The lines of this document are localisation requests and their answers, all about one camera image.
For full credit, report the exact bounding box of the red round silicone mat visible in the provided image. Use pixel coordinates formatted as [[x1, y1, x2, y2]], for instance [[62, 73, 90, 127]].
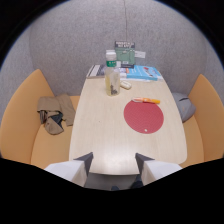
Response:
[[123, 100, 165, 135]]

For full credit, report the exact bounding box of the khaki jacket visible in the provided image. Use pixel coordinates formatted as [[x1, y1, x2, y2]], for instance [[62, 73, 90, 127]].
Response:
[[36, 93, 77, 136]]

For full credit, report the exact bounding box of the small white oval object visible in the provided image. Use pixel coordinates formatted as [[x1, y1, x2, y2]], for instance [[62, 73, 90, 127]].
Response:
[[120, 80, 133, 91]]

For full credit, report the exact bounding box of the clear glass cup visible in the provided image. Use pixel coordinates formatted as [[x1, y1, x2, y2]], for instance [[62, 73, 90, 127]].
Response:
[[109, 68, 121, 97]]

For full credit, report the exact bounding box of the blue book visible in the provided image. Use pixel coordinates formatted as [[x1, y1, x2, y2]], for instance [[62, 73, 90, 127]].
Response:
[[120, 64, 164, 82]]

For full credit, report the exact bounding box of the grey striped book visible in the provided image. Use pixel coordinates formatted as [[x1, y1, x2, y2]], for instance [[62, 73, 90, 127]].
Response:
[[86, 64, 107, 80]]

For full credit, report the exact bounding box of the clear plastic bottle green label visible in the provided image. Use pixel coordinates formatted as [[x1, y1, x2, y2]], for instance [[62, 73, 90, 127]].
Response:
[[104, 49, 119, 97]]

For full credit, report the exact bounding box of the green standing box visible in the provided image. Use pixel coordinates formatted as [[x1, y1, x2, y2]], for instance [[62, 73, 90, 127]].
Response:
[[114, 40, 136, 69]]

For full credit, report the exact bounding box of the white wall socket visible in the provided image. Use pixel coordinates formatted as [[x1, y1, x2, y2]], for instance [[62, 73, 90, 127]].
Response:
[[134, 50, 147, 59]]

